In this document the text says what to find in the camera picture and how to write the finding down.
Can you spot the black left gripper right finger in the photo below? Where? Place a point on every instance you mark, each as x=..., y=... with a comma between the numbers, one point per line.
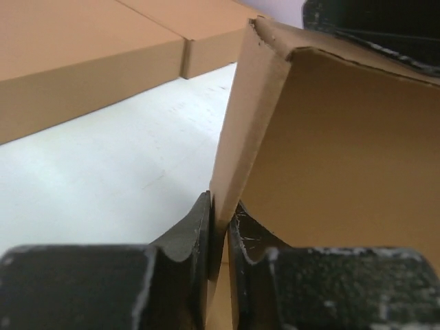
x=277, y=286

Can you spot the cardboard box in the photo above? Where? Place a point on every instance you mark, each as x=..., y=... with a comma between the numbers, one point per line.
x=64, y=59
x=326, y=145
x=212, y=30

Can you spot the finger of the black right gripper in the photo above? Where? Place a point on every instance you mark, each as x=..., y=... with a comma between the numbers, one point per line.
x=403, y=31

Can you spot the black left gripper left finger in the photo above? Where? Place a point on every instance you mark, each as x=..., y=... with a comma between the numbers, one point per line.
x=160, y=285

